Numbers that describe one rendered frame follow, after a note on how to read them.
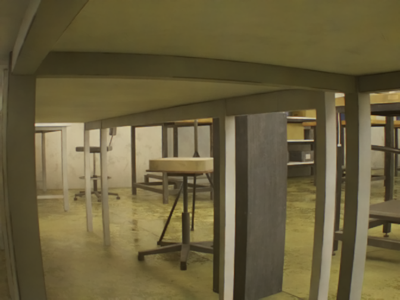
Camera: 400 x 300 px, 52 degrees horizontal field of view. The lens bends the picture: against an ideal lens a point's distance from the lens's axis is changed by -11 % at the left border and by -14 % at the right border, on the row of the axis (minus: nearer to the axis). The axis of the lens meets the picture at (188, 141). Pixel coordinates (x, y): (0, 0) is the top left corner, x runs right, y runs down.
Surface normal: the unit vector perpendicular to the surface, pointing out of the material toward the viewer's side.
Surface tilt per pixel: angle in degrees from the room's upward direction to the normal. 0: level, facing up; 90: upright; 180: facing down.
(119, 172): 90
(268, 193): 90
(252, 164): 90
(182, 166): 90
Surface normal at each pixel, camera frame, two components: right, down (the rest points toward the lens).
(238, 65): 0.44, 0.00
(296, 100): -0.90, 0.01
